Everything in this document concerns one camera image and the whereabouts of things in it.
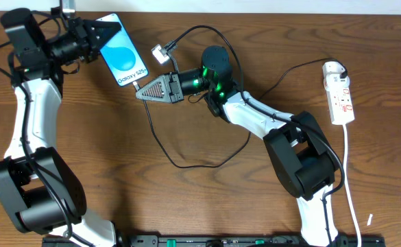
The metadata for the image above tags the blue screen Samsung smartphone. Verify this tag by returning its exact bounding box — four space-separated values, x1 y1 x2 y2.
97 13 149 86

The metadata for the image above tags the black USB charging cable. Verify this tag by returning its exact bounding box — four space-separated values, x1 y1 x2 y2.
132 57 349 169

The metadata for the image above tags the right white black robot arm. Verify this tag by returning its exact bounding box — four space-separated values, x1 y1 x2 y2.
136 46 339 246

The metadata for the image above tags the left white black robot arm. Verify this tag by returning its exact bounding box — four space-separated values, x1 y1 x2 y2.
0 7 125 246

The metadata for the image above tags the white power strip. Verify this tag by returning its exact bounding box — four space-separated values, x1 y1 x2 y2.
324 74 355 126

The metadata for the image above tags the white paper scrap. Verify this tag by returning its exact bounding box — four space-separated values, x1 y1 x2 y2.
367 213 374 226

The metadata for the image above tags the right black camera cable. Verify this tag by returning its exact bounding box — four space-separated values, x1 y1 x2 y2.
164 25 345 247

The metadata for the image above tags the black camera cable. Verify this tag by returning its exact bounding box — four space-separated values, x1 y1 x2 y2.
164 25 345 247
0 10 95 247

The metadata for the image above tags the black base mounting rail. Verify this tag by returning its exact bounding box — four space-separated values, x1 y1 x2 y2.
41 234 386 247

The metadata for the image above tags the white USB wall charger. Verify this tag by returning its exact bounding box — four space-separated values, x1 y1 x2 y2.
322 60 348 79

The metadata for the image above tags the left black camera cable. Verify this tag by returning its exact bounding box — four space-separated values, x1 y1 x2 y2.
0 10 95 247

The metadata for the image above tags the white power strip cord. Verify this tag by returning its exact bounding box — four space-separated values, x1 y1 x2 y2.
341 123 363 247

